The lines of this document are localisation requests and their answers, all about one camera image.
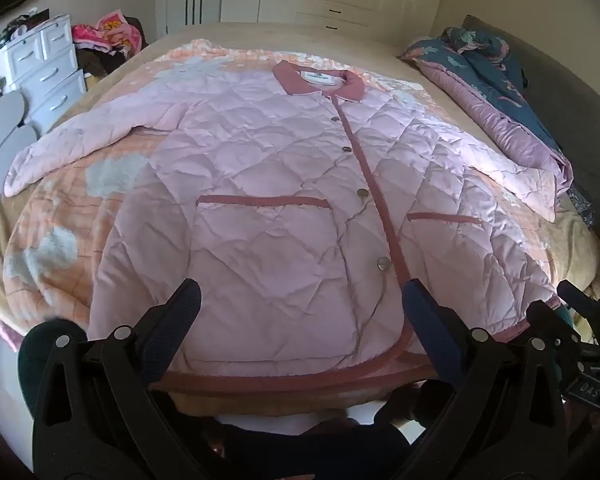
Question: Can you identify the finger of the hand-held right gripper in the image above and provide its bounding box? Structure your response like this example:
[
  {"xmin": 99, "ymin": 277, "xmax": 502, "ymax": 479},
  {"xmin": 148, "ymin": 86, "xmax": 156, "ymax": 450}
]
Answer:
[
  {"xmin": 526, "ymin": 300, "xmax": 598, "ymax": 378},
  {"xmin": 557, "ymin": 280, "xmax": 600, "ymax": 346}
]

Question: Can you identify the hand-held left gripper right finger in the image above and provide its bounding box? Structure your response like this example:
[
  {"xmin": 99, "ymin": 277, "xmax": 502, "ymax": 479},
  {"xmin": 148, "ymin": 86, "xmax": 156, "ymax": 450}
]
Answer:
[{"xmin": 401, "ymin": 280, "xmax": 568, "ymax": 480}]

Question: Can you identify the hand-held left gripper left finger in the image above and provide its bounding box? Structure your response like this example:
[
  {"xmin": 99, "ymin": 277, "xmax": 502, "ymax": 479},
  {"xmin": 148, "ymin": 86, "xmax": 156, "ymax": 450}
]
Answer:
[{"xmin": 31, "ymin": 278, "xmax": 226, "ymax": 480}]

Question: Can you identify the pink quilted jacket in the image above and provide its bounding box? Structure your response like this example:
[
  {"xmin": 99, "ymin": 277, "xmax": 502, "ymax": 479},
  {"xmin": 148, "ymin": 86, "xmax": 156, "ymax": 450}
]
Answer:
[{"xmin": 3, "ymin": 59, "xmax": 563, "ymax": 378}]

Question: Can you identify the dark clothes pile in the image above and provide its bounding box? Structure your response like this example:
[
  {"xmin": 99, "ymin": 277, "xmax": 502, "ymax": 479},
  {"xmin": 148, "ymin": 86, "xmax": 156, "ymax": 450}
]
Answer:
[{"xmin": 75, "ymin": 47, "xmax": 126, "ymax": 81}]

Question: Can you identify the dark patterned cloth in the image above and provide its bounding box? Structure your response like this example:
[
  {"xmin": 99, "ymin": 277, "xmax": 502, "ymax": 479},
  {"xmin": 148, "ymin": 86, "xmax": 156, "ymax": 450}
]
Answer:
[{"xmin": 567, "ymin": 187, "xmax": 598, "ymax": 231}]

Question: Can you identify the orange checked cloud blanket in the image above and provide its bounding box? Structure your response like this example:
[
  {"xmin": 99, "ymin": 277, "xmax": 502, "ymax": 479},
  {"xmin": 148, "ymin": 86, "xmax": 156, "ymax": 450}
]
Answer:
[{"xmin": 0, "ymin": 37, "xmax": 600, "ymax": 396}]

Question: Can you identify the grey headboard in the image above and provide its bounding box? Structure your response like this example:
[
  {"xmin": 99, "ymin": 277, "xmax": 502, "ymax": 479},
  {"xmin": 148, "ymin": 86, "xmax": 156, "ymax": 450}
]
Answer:
[{"xmin": 462, "ymin": 14, "xmax": 600, "ymax": 271}]

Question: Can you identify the teal floral quilt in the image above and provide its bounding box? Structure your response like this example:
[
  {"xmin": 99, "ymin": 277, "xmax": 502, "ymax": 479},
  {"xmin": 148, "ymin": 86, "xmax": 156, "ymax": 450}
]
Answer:
[{"xmin": 397, "ymin": 26, "xmax": 596, "ymax": 231}]

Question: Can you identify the white drawer cabinet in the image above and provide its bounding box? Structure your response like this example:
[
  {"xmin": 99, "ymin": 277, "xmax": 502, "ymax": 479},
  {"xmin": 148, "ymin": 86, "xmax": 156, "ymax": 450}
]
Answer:
[{"xmin": 0, "ymin": 12, "xmax": 87, "ymax": 136}]

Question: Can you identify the pink cartoon blanket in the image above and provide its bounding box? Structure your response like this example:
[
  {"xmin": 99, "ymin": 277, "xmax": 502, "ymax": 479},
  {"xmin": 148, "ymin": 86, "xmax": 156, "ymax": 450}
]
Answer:
[{"xmin": 71, "ymin": 8, "xmax": 143, "ymax": 56}]

